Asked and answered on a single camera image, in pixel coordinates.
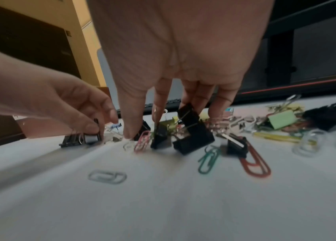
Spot person's left hand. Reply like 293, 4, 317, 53
13, 53, 119, 140

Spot person's right hand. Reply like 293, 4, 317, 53
87, 0, 275, 140

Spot small black binder clip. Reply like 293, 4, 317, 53
82, 118, 102, 145

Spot large black binder clip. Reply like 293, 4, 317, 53
172, 103, 216, 156

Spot row of black binder clips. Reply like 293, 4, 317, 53
59, 133, 84, 149

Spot dark brown wooden door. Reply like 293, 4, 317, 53
0, 0, 82, 152

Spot clear paper clip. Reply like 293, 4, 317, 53
123, 139, 136, 152

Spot tiny black binder clip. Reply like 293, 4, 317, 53
139, 120, 152, 135

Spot pink paper clip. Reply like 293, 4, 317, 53
133, 130, 152, 153

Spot grey paper clip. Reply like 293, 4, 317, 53
88, 170, 127, 185

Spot medium black binder clip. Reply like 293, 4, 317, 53
150, 109, 175, 150

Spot pile of mixed paper clips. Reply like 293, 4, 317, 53
207, 115, 270, 136

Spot black shelf unit red stripe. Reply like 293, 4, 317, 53
232, 0, 336, 106

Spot green paper clip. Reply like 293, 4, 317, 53
198, 145, 223, 175

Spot green binder clip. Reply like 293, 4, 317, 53
267, 110, 298, 130

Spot yellow sticky notes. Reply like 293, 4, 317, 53
285, 103, 306, 112

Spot yellow pen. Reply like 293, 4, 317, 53
252, 131, 303, 143

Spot large red paper clip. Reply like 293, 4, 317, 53
237, 141, 273, 177

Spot clear plastic cup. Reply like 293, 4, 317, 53
292, 129, 330, 157

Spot black binder clip silver handle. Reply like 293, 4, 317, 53
225, 135, 249, 159

